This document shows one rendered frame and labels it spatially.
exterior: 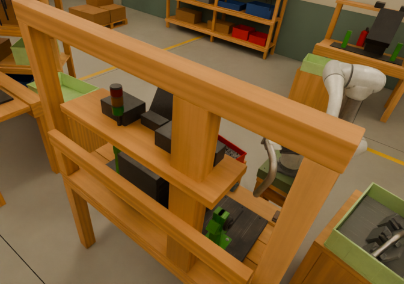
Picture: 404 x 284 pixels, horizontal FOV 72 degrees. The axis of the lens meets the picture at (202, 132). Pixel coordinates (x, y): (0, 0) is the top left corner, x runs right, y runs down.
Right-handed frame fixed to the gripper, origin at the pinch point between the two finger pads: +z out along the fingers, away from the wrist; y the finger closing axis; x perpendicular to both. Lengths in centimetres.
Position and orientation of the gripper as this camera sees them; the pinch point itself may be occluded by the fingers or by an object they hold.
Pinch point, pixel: (274, 144)
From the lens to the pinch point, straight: 115.6
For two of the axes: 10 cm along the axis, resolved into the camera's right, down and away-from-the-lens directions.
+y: 1.6, -6.3, -7.6
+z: -9.8, -0.1, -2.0
